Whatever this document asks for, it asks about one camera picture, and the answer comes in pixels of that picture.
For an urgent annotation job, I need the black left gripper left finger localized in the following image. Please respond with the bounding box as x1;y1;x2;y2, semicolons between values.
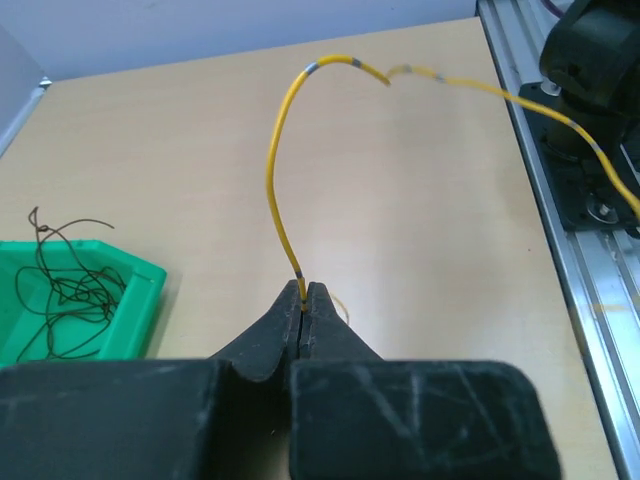
1;281;301;479

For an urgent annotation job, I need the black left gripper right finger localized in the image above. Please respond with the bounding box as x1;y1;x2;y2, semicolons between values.
289;282;563;479

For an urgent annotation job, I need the dark brown cable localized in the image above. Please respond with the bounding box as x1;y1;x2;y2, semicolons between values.
13;205;129;365

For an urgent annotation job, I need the yellow cable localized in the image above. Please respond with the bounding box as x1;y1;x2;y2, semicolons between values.
264;53;640;314

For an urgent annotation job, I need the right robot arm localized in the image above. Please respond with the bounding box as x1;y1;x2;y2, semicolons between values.
539;0;639;153

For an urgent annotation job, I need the green bin near cables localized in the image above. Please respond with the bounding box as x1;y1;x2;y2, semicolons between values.
1;240;166;366

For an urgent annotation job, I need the aluminium front rail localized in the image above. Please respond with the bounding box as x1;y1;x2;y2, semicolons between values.
477;1;639;479

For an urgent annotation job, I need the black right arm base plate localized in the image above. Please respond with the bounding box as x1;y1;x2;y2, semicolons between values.
519;83;639;238

